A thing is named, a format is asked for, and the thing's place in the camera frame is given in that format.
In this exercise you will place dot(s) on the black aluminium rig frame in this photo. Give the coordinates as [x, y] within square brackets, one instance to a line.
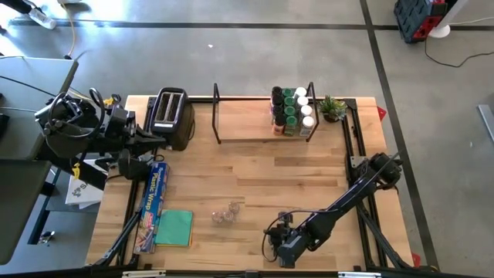
[351, 104]

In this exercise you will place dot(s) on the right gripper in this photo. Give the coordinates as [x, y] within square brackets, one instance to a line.
[279, 231]

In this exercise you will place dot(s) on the blue plastic wrap box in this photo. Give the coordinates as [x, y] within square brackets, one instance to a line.
[152, 208]

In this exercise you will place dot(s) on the green notebook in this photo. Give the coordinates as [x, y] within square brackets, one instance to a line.
[173, 228]

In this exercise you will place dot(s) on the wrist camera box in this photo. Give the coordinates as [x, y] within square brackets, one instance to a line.
[116, 119]
[293, 249]

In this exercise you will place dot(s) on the red plastic clamp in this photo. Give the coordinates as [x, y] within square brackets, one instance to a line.
[416, 259]
[381, 112]

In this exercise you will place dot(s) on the white cardboard box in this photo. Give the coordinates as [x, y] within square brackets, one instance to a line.
[83, 193]

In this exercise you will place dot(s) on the blue and red crate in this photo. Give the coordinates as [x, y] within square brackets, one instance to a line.
[415, 17]

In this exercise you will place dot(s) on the black toaster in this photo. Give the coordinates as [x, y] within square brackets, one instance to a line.
[170, 108]

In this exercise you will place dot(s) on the small potted green plant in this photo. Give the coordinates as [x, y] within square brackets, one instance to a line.
[333, 108]

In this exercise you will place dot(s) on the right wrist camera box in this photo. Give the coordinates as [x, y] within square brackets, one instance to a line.
[293, 249]

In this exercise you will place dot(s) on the dark grey desk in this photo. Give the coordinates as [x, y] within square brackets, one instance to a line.
[19, 208]

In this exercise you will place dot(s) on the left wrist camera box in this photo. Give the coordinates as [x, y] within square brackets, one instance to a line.
[116, 119]

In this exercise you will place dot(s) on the black-framed wooden shelf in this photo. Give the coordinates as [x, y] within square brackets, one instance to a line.
[247, 123]

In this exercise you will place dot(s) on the grey office desk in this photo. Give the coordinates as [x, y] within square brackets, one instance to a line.
[23, 73]

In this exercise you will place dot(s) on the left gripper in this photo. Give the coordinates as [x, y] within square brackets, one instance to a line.
[133, 129]

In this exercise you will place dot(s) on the white-lid bagel seasoning jar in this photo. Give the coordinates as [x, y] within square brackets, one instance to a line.
[300, 91]
[306, 110]
[308, 123]
[302, 101]

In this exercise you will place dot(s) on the grey metal bar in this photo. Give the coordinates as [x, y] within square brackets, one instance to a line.
[487, 121]

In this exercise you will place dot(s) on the small metal clip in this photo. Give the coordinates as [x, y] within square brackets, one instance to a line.
[46, 236]

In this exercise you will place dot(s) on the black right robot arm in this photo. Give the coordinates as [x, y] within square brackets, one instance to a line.
[347, 197]

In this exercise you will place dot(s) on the small cork-topped glass jar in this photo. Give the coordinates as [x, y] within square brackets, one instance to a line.
[217, 216]
[233, 207]
[229, 216]

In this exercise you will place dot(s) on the white floor post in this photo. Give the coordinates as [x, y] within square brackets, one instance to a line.
[440, 31]

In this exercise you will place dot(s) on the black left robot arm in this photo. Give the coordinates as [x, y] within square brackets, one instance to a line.
[69, 144]

